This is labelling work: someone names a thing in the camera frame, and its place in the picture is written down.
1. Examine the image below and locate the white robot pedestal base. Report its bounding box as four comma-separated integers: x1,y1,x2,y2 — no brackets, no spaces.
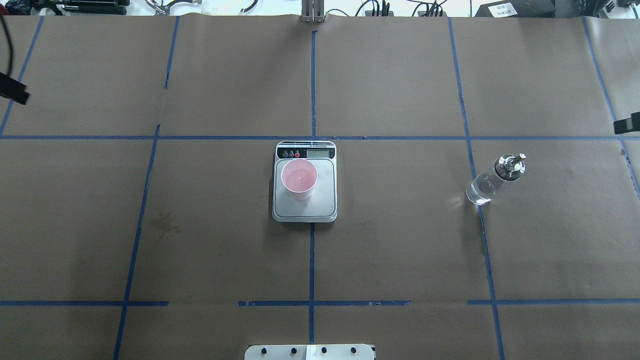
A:
244,343,377,360

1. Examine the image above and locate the black box with label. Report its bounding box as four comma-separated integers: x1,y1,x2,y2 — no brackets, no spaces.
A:
473,0,556,18

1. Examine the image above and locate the glass sauce bottle metal spout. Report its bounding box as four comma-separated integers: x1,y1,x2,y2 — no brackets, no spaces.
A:
465,153,527,207

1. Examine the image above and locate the pink paper cup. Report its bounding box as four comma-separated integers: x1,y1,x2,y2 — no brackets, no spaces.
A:
280,158,318,201

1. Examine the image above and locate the silver digital kitchen scale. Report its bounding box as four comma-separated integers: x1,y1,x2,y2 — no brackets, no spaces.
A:
272,140,338,223

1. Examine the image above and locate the aluminium frame post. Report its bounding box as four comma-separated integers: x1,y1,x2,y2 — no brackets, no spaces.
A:
300,0,326,24

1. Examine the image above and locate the black folded tripod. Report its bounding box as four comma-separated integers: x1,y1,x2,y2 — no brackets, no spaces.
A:
27,0,131,16

